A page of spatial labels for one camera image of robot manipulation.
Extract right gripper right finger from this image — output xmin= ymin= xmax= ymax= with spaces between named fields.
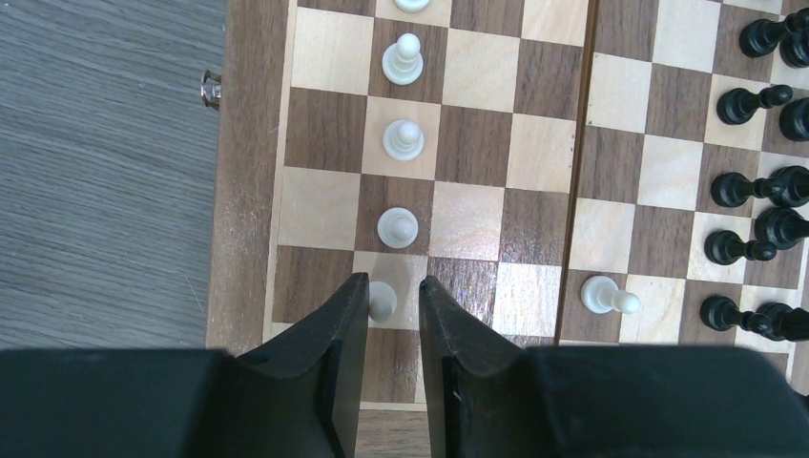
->
xmin=419 ymin=276 xmax=808 ymax=457

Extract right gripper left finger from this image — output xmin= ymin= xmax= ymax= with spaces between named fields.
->
xmin=1 ymin=273 xmax=370 ymax=457

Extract white chess pawn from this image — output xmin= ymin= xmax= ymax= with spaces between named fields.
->
xmin=377 ymin=207 xmax=419 ymax=249

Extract wooden chess board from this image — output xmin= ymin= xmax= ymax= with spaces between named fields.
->
xmin=205 ymin=1 xmax=808 ymax=456

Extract white chess piece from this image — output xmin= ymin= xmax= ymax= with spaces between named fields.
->
xmin=580 ymin=276 xmax=641 ymax=315
xmin=383 ymin=119 xmax=425 ymax=161
xmin=368 ymin=281 xmax=398 ymax=323

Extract black chess piece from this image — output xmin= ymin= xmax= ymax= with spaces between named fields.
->
xmin=699 ymin=295 xmax=773 ymax=335

